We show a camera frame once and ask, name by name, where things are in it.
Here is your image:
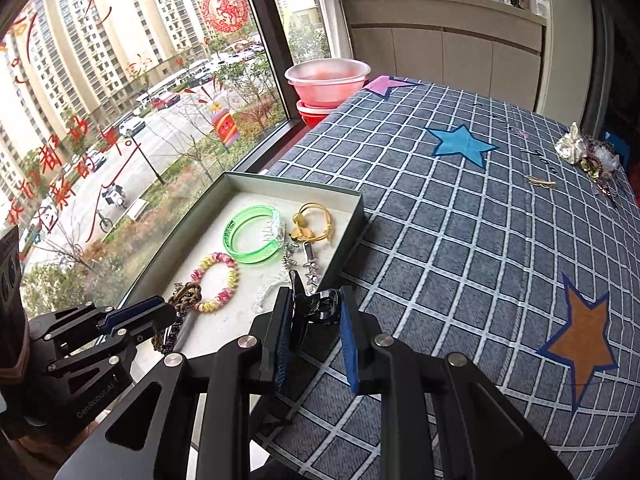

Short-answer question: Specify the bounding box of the clear crystal bracelet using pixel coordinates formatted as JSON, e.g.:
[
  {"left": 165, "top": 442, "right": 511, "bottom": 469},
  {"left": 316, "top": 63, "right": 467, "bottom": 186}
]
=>
[{"left": 252, "top": 272, "right": 288, "bottom": 313}]

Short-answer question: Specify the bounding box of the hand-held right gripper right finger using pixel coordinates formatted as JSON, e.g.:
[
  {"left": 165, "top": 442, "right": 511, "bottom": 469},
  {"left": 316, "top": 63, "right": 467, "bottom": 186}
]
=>
[{"left": 340, "top": 285, "right": 576, "bottom": 480}]

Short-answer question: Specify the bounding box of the pink plastic bowl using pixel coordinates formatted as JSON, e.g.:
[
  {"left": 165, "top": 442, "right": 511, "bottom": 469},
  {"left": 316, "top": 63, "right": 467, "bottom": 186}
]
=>
[{"left": 285, "top": 58, "right": 371, "bottom": 107}]

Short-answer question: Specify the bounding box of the cream polka-dot scrunchie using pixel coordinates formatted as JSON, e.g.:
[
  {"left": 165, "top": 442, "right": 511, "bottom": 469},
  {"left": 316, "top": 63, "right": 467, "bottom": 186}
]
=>
[{"left": 555, "top": 122, "right": 591, "bottom": 163}]

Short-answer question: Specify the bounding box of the black hair claw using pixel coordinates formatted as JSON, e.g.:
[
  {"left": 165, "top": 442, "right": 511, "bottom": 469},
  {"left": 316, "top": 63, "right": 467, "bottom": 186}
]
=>
[{"left": 289, "top": 270, "right": 343, "bottom": 353}]

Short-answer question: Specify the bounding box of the dark green jewelry box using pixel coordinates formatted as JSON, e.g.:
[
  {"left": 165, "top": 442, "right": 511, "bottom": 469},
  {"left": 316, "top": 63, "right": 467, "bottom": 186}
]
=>
[{"left": 117, "top": 171, "right": 365, "bottom": 441}]

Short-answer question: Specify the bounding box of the dark beaded bracelet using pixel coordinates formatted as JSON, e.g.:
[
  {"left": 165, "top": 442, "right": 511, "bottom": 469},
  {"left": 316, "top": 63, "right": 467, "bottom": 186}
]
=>
[{"left": 151, "top": 322, "right": 183, "bottom": 356}]

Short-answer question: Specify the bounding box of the green transparent bangle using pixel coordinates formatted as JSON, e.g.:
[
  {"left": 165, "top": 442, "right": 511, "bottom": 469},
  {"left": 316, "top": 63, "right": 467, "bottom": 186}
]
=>
[{"left": 222, "top": 206, "right": 288, "bottom": 264}]

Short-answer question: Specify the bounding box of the grey checked star bedsheet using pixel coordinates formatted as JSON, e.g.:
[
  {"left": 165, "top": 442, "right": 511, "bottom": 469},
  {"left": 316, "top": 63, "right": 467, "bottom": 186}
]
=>
[{"left": 250, "top": 75, "right": 640, "bottom": 480}]

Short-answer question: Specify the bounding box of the red cartoon window decal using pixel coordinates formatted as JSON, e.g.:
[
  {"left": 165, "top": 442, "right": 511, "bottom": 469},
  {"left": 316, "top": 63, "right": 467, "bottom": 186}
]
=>
[{"left": 210, "top": 102, "right": 241, "bottom": 148}]

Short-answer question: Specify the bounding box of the pile of hair accessories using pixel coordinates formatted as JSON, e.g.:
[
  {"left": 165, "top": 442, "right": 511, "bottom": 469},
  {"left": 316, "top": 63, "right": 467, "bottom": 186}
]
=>
[{"left": 575, "top": 137, "right": 626, "bottom": 206}]

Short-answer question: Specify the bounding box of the red horse window decal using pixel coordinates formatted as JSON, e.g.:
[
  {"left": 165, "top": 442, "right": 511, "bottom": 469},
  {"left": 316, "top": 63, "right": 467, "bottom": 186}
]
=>
[{"left": 201, "top": 0, "right": 249, "bottom": 35}]

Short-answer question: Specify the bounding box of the tan braided rope bracelet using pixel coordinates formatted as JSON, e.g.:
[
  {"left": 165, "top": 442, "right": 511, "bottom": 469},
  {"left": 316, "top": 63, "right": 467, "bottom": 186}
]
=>
[{"left": 167, "top": 282, "right": 202, "bottom": 318}]

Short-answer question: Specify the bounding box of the pink yellow beaded bracelet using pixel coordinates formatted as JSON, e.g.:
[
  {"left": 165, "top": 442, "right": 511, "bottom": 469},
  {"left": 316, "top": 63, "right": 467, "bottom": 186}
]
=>
[{"left": 189, "top": 252, "right": 240, "bottom": 313}]

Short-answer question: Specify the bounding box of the yellow hair tie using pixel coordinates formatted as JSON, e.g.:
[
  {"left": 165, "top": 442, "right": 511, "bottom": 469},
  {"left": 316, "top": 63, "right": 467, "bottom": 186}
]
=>
[{"left": 291, "top": 202, "right": 335, "bottom": 243}]

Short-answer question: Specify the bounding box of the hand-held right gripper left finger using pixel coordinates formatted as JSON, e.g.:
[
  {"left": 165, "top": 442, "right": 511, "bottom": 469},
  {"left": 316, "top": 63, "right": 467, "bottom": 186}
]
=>
[{"left": 52, "top": 286, "right": 296, "bottom": 480}]

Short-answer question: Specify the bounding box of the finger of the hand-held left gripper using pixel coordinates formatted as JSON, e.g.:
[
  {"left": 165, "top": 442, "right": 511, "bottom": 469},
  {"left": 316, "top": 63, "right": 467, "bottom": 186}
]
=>
[
  {"left": 47, "top": 309, "right": 179, "bottom": 379},
  {"left": 30, "top": 296, "right": 167, "bottom": 347}
]

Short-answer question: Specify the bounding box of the red plastic bowl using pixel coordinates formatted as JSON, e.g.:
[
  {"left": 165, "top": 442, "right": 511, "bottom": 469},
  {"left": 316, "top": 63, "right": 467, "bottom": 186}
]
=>
[{"left": 296, "top": 100, "right": 346, "bottom": 127}]

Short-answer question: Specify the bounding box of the red window lettering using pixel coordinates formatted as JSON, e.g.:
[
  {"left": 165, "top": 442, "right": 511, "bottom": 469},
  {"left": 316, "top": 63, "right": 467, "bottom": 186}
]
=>
[{"left": 0, "top": 125, "right": 131, "bottom": 241}]

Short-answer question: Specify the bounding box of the beige cabinet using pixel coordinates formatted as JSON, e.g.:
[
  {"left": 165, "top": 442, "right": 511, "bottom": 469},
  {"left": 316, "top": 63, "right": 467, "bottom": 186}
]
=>
[{"left": 345, "top": 0, "right": 546, "bottom": 111}]

